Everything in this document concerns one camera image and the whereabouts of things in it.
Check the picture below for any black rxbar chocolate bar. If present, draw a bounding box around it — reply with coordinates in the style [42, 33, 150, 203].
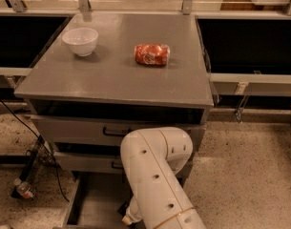
[118, 202, 129, 217]

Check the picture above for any left black bin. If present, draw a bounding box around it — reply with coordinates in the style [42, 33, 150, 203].
[0, 16, 70, 68]

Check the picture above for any crushed red soda can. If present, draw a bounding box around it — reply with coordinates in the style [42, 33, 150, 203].
[135, 44, 170, 66]

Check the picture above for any grey top drawer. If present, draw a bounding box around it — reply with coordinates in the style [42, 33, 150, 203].
[31, 114, 205, 150]

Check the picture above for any white bowl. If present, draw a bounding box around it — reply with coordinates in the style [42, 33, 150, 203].
[62, 28, 98, 56]

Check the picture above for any black bin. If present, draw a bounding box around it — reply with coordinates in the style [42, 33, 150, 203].
[197, 19, 291, 74]
[0, 16, 70, 68]

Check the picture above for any grey bottom drawer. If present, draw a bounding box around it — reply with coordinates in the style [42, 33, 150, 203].
[52, 173, 146, 229]

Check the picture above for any grey middle drawer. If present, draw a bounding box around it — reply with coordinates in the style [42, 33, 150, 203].
[52, 142, 194, 179]

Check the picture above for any grey drawer cabinet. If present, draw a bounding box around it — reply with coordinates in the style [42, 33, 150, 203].
[13, 12, 215, 183]

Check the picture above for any plastic water bottle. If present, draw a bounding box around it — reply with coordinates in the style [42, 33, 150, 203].
[13, 178, 35, 198]

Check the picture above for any right black bin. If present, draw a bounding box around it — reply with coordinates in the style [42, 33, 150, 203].
[197, 19, 291, 74]

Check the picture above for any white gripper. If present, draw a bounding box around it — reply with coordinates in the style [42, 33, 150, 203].
[122, 197, 142, 225]

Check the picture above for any black cable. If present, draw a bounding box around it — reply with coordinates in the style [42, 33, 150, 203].
[0, 98, 71, 204]

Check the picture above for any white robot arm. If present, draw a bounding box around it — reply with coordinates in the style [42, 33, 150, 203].
[120, 127, 206, 229]

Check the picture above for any grey drawer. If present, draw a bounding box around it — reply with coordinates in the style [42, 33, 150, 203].
[31, 114, 205, 150]
[52, 173, 146, 229]
[52, 142, 194, 179]

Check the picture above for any black floor stand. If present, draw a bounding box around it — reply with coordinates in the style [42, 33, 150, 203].
[11, 136, 44, 198]

